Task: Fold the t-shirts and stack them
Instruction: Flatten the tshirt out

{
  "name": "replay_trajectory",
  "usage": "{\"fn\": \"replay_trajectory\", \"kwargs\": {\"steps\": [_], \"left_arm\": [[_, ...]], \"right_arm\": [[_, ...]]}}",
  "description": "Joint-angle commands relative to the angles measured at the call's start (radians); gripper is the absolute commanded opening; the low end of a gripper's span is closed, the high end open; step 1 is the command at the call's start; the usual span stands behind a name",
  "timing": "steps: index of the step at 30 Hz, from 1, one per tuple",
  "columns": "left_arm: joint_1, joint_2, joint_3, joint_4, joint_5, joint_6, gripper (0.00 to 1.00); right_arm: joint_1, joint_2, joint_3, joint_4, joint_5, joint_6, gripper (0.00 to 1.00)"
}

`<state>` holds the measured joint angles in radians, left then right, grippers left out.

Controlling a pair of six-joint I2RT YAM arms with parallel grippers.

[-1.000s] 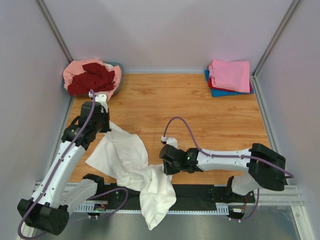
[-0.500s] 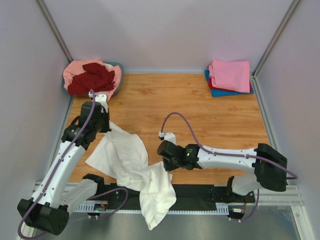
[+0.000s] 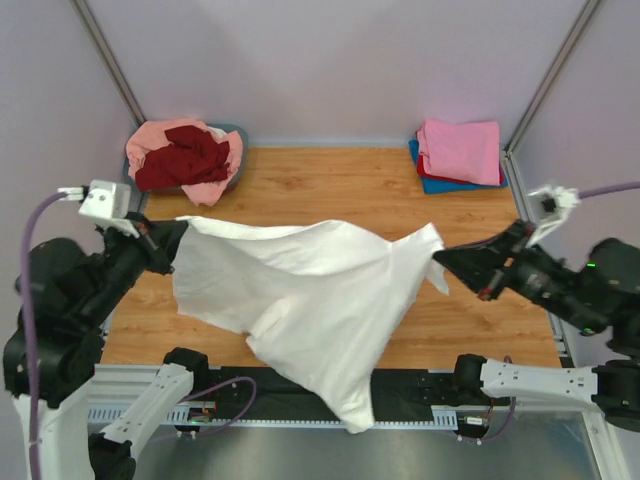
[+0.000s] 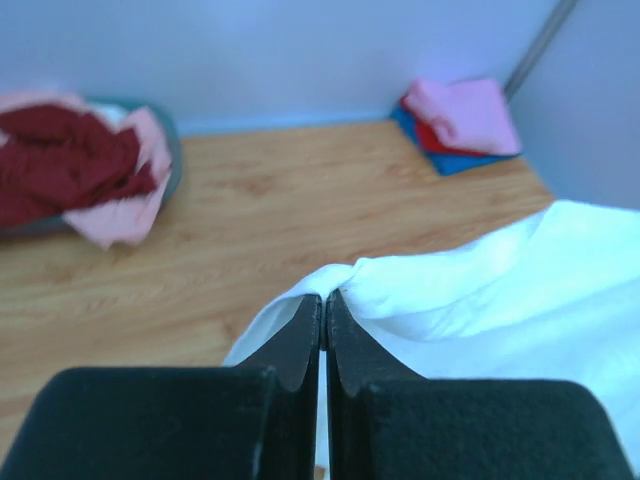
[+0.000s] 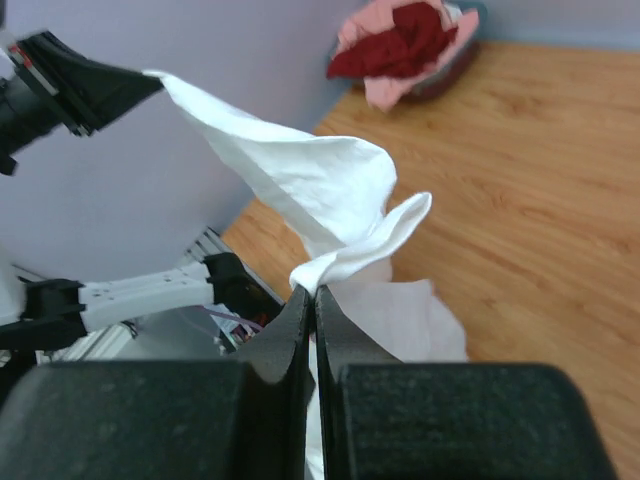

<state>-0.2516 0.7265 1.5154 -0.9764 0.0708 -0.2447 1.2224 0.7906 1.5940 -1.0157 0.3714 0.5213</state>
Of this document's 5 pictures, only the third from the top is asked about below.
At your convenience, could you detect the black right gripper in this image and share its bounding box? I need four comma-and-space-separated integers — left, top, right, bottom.
425, 214, 597, 330

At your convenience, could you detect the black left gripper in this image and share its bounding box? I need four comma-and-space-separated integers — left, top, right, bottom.
80, 203, 191, 320

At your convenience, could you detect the white t-shirt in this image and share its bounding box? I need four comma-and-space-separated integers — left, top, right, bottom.
173, 216, 448, 434

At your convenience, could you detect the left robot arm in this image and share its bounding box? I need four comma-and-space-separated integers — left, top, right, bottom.
2, 213, 211, 479

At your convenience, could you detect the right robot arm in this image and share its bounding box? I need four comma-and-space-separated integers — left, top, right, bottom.
433, 220, 639, 432

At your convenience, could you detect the salmon pink t-shirt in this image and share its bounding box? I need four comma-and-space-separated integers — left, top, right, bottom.
125, 118, 245, 206

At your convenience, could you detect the dark red t-shirt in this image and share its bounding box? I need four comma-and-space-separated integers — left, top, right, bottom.
134, 125, 230, 192

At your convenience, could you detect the folded blue t-shirt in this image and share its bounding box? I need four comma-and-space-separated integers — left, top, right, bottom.
408, 139, 508, 194

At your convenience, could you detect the folded red t-shirt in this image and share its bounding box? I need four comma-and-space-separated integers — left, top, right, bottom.
416, 154, 507, 187

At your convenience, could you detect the folded pink t-shirt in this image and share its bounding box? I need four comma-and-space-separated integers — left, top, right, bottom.
416, 119, 500, 185

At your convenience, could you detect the grey laundry basket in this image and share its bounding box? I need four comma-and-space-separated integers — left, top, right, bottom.
121, 122, 250, 197

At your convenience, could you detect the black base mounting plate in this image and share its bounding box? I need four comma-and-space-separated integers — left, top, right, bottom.
194, 367, 492, 422

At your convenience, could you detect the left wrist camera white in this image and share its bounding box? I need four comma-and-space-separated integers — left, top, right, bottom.
57, 180, 140, 238

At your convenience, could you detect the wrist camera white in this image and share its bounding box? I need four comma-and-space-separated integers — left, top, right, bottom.
527, 184, 581, 247
57, 180, 140, 238

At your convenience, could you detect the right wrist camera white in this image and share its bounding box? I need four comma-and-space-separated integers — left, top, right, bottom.
527, 184, 581, 247

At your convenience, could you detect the aluminium frame rail right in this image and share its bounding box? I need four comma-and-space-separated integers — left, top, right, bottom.
501, 150, 574, 368

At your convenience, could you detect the aluminium frame rail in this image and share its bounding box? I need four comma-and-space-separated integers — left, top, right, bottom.
501, 150, 574, 368
69, 0, 146, 127

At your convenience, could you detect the aluminium front rail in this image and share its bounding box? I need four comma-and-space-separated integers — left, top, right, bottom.
90, 359, 599, 408

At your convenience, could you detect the slotted cable duct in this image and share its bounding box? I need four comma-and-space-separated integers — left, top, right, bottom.
87, 405, 460, 430

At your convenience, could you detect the aluminium frame rail left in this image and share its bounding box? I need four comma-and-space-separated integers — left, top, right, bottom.
69, 0, 146, 127

